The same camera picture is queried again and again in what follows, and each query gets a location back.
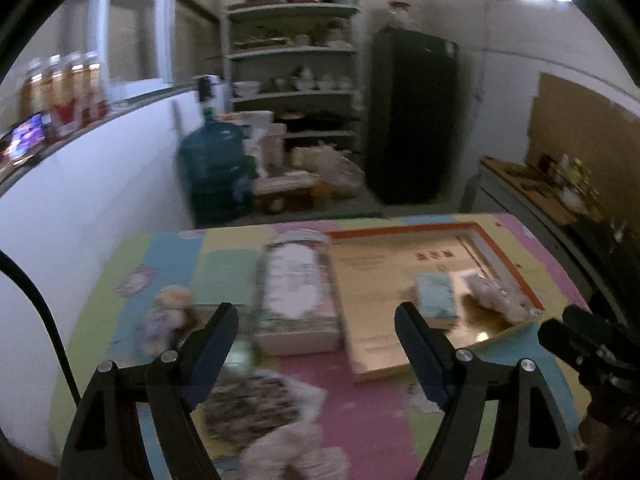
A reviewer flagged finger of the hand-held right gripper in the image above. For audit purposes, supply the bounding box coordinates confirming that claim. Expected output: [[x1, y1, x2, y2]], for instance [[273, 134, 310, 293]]
[[562, 304, 617, 335], [538, 319, 596, 368]]

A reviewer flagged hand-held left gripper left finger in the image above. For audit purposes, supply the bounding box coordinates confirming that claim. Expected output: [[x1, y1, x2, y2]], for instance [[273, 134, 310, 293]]
[[59, 302, 240, 480]]

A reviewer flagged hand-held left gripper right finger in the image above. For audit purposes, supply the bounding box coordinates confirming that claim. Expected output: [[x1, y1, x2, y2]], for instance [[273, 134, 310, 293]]
[[394, 301, 583, 480]]

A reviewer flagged leopard print scrunchie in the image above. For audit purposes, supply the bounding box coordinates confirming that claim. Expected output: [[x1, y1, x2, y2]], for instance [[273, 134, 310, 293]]
[[200, 372, 326, 448]]

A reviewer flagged white green patterned tissue pack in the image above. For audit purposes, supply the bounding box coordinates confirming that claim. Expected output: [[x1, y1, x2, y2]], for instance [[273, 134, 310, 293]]
[[416, 272, 460, 330]]

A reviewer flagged gold box with orange rim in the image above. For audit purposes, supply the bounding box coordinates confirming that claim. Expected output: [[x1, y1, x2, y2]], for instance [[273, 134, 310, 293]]
[[330, 222, 546, 383]]

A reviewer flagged beige teddy bear plush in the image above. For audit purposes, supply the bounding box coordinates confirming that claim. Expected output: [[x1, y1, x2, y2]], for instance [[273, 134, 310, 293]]
[[137, 285, 197, 356]]

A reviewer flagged pastel cartoon play mat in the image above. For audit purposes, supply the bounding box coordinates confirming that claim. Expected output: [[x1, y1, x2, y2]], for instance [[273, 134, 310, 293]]
[[50, 212, 596, 480]]

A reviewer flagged small white plush toy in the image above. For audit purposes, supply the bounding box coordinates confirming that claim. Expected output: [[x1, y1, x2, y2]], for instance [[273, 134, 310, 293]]
[[465, 275, 533, 325]]

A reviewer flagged light green tissue pack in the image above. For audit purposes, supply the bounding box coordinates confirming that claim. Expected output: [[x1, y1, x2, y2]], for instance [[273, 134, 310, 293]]
[[192, 250, 261, 308]]

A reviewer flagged floral tissue box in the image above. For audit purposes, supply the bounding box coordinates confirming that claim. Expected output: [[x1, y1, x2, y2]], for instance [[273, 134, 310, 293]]
[[252, 230, 343, 356]]

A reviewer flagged white bowl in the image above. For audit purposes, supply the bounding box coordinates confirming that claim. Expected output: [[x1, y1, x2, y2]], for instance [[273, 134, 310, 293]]
[[560, 187, 587, 212]]

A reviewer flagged grey kitchen counter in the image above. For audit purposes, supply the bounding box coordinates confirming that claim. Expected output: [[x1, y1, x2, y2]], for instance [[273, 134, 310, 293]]
[[475, 155, 640, 321]]

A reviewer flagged group of condiment bottles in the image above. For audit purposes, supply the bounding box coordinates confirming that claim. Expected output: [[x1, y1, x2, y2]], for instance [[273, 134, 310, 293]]
[[537, 152, 601, 196]]

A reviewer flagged wooden cutting board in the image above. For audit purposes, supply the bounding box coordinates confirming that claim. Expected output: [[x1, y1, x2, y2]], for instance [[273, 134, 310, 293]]
[[480, 157, 576, 226]]

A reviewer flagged low green table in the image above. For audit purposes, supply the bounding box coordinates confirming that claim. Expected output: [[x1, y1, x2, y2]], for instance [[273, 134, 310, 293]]
[[192, 187, 383, 226]]

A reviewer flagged blue water jug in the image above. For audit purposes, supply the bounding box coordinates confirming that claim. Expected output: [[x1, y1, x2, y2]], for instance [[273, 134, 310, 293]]
[[177, 115, 257, 226]]

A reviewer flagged clear plastic bag of goods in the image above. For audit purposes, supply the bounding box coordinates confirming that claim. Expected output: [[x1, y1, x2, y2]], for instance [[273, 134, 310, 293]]
[[295, 142, 366, 198]]

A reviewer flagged white sack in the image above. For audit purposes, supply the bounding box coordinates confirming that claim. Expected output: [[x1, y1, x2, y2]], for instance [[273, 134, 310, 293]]
[[245, 110, 288, 176]]

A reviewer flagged black refrigerator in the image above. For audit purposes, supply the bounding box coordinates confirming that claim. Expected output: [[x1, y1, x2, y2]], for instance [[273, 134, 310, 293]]
[[367, 27, 460, 206]]

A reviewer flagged black water jug pump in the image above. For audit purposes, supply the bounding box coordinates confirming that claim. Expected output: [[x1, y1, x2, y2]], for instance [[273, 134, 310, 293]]
[[197, 75, 214, 116]]

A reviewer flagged glowing screen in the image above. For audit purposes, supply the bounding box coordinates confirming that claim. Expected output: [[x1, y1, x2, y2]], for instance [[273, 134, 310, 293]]
[[0, 112, 53, 163]]

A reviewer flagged grey metal shelf rack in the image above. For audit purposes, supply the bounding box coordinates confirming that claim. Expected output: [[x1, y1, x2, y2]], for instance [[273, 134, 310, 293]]
[[220, 2, 363, 161]]

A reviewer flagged glass jar with brown lid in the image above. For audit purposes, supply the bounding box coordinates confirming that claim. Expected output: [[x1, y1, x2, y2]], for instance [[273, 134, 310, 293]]
[[385, 2, 416, 31]]

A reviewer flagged black cable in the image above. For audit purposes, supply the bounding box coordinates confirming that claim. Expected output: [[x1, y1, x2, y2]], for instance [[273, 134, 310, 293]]
[[0, 250, 81, 406]]

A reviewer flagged cardboard wall sheet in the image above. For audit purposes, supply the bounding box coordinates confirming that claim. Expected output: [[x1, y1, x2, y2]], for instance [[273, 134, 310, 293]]
[[525, 72, 640, 211]]

